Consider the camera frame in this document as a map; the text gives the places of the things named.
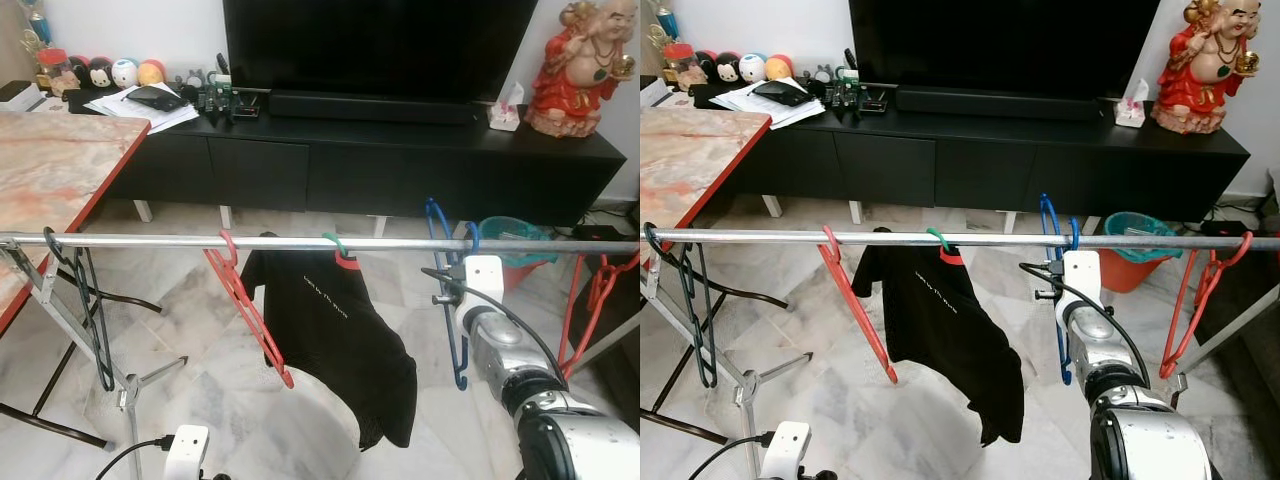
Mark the red plastic hanger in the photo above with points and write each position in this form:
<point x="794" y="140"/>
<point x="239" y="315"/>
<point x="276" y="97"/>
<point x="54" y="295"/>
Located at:
<point x="1200" y="290"/>
<point x="855" y="305"/>
<point x="597" y="290"/>
<point x="250" y="318"/>

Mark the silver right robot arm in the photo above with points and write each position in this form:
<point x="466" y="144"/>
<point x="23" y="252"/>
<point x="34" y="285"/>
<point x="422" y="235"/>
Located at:
<point x="560" y="440"/>
<point x="1150" y="440"/>

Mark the black soundbar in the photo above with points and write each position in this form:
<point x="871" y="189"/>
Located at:
<point x="1000" y="103"/>
<point x="370" y="108"/>

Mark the red Buddha statue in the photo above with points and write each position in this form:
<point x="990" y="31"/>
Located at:
<point x="575" y="85"/>
<point x="1200" y="80"/>

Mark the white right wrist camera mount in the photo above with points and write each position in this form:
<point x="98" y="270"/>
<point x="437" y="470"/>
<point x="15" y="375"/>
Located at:
<point x="485" y="280"/>
<point x="1080" y="275"/>

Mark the marble top folding table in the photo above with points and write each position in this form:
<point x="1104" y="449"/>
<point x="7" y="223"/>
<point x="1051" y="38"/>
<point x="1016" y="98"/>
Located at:
<point x="690" y="160"/>
<point x="50" y="170"/>

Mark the orange ball figurine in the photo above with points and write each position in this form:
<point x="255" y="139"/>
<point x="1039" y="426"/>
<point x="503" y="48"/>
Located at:
<point x="779" y="68"/>
<point x="151" y="72"/>

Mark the blue plastic hanger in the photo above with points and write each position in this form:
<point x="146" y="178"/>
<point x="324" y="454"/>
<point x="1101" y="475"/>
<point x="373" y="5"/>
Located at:
<point x="431" y="225"/>
<point x="1046" y="220"/>

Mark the black printed t-shirt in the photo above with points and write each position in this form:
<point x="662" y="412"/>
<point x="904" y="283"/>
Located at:
<point x="940" y="330"/>
<point x="330" y="330"/>

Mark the black plastic hanger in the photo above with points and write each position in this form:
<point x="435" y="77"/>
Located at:
<point x="105" y="360"/>
<point x="708" y="360"/>

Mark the black electronic device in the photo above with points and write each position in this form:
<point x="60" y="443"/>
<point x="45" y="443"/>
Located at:
<point x="225" y="98"/>
<point x="850" y="92"/>

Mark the black television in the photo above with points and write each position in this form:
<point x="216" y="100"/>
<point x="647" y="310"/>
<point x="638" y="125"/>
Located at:
<point x="1000" y="45"/>
<point x="380" y="50"/>

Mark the green hook hanger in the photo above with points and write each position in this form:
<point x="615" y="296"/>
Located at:
<point x="335" y="240"/>
<point x="938" y="235"/>

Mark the white papers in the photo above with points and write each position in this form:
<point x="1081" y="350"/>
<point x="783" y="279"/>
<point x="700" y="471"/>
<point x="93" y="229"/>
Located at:
<point x="800" y="113"/>
<point x="170" y="118"/>

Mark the black round figurine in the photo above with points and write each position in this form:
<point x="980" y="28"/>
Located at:
<point x="705" y="70"/>
<point x="100" y="75"/>
<point x="77" y="75"/>
<point x="728" y="70"/>

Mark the white ball figurine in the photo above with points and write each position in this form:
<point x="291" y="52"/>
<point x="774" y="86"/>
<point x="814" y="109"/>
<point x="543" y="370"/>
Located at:
<point x="752" y="68"/>
<point x="124" y="73"/>

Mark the black TV cabinet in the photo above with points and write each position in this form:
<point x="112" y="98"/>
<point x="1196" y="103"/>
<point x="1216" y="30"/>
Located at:
<point x="400" y="170"/>
<point x="1000" y="165"/>

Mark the silver metal clothes rack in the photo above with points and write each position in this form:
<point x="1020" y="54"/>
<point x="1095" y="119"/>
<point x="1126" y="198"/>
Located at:
<point x="780" y="237"/>
<point x="150" y="242"/>

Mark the orange bin teal liner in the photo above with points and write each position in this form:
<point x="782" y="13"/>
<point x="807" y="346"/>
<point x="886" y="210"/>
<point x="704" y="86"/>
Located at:
<point x="510" y="228"/>
<point x="1130" y="270"/>

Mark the white tissue box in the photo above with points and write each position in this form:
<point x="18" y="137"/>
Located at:
<point x="505" y="115"/>
<point x="1130" y="110"/>

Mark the dark suede sofa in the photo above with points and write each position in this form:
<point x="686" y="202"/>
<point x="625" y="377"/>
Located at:
<point x="1265" y="290"/>

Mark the small trophy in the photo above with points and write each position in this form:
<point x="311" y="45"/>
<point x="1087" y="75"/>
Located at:
<point x="38" y="25"/>
<point x="668" y="22"/>

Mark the black wallet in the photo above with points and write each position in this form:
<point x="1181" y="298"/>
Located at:
<point x="782" y="93"/>
<point x="155" y="98"/>

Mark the red lid jar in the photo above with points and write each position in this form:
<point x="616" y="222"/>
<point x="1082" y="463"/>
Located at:
<point x="53" y="72"/>
<point x="680" y="68"/>

